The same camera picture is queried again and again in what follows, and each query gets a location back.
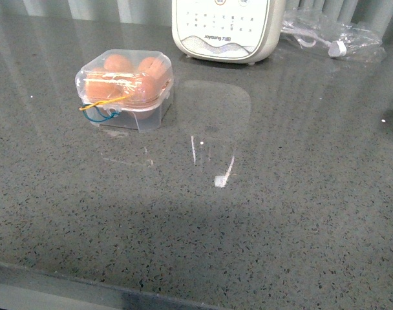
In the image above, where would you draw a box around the brown egg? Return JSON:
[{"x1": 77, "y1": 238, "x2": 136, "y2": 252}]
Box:
[
  {"x1": 103, "y1": 54, "x2": 134, "y2": 73},
  {"x1": 122, "y1": 75, "x2": 158, "y2": 104},
  {"x1": 85, "y1": 80, "x2": 121, "y2": 100},
  {"x1": 138, "y1": 57, "x2": 167, "y2": 79}
]

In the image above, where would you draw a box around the brown egg front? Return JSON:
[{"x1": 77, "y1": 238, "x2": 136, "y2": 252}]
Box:
[{"x1": 138, "y1": 57, "x2": 167, "y2": 79}]

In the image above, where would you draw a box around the clear plastic egg box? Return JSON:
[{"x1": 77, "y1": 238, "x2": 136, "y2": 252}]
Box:
[{"x1": 75, "y1": 49, "x2": 174, "y2": 132}]

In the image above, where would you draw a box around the white soy milk maker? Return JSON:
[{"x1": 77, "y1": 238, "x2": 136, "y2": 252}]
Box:
[{"x1": 171, "y1": 0, "x2": 286, "y2": 65}]

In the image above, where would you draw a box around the white power cable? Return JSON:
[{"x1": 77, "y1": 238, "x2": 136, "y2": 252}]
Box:
[{"x1": 281, "y1": 24, "x2": 348, "y2": 58}]

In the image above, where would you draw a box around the yellow and blue string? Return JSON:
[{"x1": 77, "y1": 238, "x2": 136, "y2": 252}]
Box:
[{"x1": 78, "y1": 94, "x2": 133, "y2": 123}]

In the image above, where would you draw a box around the clear plastic bag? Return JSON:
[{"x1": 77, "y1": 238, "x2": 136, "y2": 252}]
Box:
[{"x1": 281, "y1": 9, "x2": 386, "y2": 63}]

